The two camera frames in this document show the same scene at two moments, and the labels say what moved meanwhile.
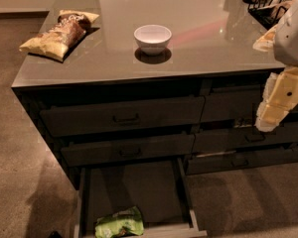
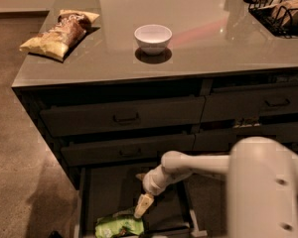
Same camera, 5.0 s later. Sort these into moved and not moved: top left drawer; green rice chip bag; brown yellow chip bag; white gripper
Moved: white gripper
Not moved: brown yellow chip bag; top left drawer; green rice chip bag
